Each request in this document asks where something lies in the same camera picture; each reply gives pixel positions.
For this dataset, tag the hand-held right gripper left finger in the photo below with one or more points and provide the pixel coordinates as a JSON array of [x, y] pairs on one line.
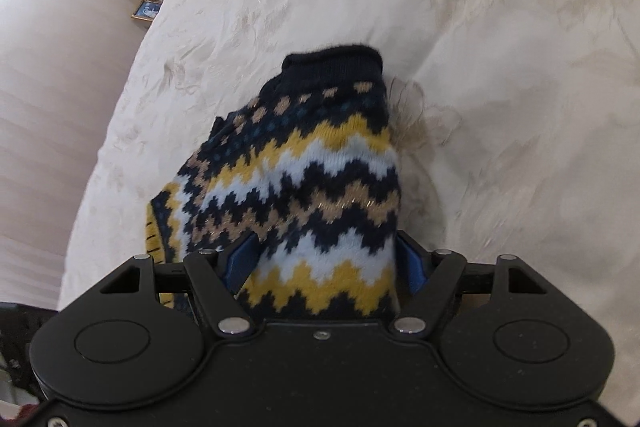
[[241, 267]]

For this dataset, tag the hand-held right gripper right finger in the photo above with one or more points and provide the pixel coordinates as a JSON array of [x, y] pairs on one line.
[[412, 268]]

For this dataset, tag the navy zigzag knit sweater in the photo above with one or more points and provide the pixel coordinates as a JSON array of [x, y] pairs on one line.
[[310, 177]]

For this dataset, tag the cream bedspread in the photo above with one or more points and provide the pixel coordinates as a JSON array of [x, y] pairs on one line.
[[500, 82]]

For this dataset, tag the small picture frame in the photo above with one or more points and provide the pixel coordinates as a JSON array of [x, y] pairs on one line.
[[145, 11]]

